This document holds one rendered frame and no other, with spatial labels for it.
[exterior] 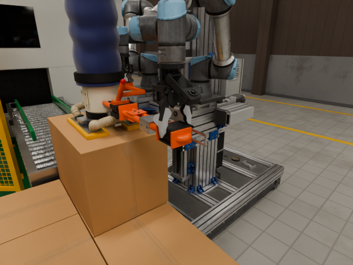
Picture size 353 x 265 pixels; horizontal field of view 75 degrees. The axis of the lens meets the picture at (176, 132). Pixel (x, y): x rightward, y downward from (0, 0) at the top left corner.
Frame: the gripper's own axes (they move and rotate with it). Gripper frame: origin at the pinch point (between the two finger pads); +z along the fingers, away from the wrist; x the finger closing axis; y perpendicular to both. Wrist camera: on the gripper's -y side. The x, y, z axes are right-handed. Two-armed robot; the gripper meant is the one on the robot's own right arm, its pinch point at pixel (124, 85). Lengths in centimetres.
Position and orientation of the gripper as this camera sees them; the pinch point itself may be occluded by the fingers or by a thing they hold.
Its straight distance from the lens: 158.2
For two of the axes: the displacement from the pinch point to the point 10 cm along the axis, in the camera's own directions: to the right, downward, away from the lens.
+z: 0.0, 9.4, 3.5
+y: 6.1, 2.8, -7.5
